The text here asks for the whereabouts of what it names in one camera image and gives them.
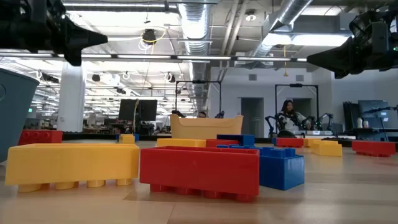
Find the grey wall vent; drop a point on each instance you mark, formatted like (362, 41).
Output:
(252, 77)
(299, 78)

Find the grey door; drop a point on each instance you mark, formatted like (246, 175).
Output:
(252, 118)
(303, 107)

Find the white bottle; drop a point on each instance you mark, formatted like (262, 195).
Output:
(366, 124)
(359, 123)

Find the red toy brick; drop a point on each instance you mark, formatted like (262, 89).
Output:
(289, 142)
(43, 137)
(220, 143)
(199, 171)
(373, 147)

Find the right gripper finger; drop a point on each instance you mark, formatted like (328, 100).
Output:
(335, 53)
(342, 67)

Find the silver ventilation duct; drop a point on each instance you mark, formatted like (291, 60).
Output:
(196, 25)
(289, 12)

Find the dark wall monitor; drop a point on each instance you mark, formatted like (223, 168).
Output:
(371, 107)

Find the person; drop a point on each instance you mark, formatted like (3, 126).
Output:
(290, 119)
(202, 114)

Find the round ceiling fixture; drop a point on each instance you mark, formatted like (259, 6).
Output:
(250, 17)

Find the yellow plastic bin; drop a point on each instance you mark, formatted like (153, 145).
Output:
(205, 129)

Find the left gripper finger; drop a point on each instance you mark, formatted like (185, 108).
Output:
(84, 34)
(73, 51)

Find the white building pillar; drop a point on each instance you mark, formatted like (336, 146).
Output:
(71, 99)

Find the black tabletop robot arm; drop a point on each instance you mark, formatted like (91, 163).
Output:
(323, 116)
(270, 124)

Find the black rig frame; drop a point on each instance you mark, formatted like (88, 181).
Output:
(199, 81)
(295, 85)

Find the black upright panel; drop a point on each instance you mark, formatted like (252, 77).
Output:
(349, 115)

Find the dark office desk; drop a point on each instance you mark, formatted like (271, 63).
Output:
(379, 133)

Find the black computer monitor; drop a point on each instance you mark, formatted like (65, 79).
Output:
(148, 110)
(127, 110)

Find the blue-teal plastic bin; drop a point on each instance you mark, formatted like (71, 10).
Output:
(15, 118)

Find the orange-yellow toy brick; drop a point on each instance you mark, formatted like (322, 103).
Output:
(180, 142)
(308, 142)
(71, 165)

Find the yellow toy brick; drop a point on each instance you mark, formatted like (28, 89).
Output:
(127, 139)
(326, 150)

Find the white robot platform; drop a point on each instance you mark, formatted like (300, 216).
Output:
(320, 132)

